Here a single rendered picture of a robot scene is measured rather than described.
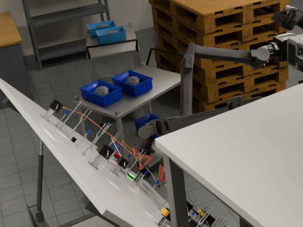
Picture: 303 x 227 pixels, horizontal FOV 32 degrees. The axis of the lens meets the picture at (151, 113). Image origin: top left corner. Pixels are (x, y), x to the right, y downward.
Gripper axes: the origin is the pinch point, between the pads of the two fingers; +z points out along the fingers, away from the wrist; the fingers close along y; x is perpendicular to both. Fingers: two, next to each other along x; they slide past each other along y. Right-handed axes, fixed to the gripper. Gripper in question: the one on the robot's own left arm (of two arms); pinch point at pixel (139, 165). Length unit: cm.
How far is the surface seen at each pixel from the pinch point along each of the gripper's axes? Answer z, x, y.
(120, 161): -7.6, -20.5, 24.6
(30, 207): 36, -38, -24
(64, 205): 93, 28, -171
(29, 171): 91, 11, -238
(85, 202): -11, -52, 82
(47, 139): -19, -59, 53
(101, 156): -14, -36, 44
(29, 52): 20, 47, -552
